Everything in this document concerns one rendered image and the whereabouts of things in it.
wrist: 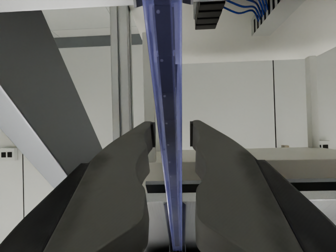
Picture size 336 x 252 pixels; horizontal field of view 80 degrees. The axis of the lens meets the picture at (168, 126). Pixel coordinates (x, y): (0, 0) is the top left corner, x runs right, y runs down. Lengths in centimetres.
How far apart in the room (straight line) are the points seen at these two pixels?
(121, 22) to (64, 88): 37
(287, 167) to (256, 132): 139
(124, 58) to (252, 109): 167
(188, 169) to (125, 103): 26
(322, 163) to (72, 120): 65
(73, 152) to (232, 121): 184
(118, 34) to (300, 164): 58
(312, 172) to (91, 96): 183
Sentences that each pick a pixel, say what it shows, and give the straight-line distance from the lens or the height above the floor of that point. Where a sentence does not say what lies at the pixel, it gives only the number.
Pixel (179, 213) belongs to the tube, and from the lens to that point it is 22.
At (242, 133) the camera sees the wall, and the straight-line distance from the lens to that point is 199.
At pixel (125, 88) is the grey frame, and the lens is 47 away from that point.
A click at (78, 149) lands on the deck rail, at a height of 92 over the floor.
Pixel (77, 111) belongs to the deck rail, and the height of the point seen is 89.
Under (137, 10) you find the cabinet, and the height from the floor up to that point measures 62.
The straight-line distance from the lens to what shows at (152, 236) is 33.
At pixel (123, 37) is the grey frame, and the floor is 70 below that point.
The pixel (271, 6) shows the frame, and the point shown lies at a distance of 54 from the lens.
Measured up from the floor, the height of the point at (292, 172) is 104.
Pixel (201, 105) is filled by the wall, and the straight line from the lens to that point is 192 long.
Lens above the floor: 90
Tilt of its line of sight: 1 degrees down
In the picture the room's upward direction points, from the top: 178 degrees clockwise
